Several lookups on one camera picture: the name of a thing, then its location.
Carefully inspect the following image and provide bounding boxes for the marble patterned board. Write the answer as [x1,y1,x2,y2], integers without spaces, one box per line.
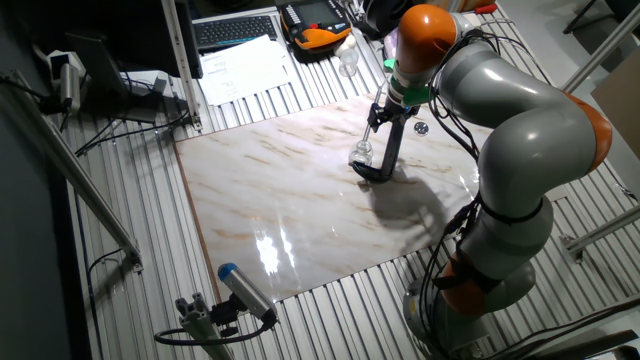
[174,92,569,304]

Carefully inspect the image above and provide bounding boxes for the black C-clamp with steel screw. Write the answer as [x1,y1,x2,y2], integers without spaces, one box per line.
[352,74,407,184]

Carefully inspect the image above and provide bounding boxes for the upright aluminium profile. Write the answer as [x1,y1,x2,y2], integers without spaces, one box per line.
[159,0,204,132]

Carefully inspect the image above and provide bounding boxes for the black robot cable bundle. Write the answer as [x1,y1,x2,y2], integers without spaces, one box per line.
[418,29,551,360]

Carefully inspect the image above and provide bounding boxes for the orange and black teach pendant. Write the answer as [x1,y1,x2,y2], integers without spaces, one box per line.
[278,0,353,54]

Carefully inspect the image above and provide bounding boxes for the grey and white camera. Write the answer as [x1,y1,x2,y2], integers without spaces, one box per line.
[47,49,87,114]

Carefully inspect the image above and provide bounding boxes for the grey power strip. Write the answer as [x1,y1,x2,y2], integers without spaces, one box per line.
[119,69,189,124]

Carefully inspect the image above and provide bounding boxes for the black keyboard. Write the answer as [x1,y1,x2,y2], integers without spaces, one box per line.
[192,13,279,54]

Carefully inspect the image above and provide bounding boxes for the white round object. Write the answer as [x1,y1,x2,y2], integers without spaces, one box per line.
[333,33,357,59]

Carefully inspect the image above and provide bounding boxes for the small clear glass jar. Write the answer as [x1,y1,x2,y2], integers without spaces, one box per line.
[348,139,375,167]

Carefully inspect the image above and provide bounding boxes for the brown cardboard sheet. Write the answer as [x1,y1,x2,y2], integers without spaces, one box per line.
[589,59,640,161]

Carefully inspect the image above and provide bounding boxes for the clear plastic cup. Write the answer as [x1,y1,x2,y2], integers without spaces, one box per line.
[338,47,360,79]

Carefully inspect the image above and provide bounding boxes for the short aluminium camera post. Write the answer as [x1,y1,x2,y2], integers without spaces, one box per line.
[174,292,236,360]

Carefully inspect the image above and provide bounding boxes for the white printed paper sheets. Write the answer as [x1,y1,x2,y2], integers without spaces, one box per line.
[198,34,293,107]

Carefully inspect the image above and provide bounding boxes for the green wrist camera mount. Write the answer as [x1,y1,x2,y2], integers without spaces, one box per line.
[383,58,434,107]

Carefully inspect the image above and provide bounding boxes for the grey camera with blue cap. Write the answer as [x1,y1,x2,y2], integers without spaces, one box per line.
[217,262,279,326]

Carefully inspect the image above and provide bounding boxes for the slanted aluminium profile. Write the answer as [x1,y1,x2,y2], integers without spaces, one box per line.
[562,4,640,94]

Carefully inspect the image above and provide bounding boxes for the long aluminium profile beam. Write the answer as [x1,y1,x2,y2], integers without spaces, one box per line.
[0,69,144,274]

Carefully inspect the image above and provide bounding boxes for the loose black cables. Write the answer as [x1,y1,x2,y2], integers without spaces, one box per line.
[74,107,192,158]

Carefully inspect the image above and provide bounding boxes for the black camera cable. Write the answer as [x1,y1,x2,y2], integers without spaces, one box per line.
[153,309,274,347]

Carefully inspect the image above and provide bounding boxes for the black round spool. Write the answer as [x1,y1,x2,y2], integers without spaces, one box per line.
[360,0,417,41]

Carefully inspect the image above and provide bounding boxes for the aluminium profile with bracket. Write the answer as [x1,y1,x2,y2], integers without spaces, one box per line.
[559,204,640,265]

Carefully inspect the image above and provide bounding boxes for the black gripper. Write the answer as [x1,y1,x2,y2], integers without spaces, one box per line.
[367,95,423,133]

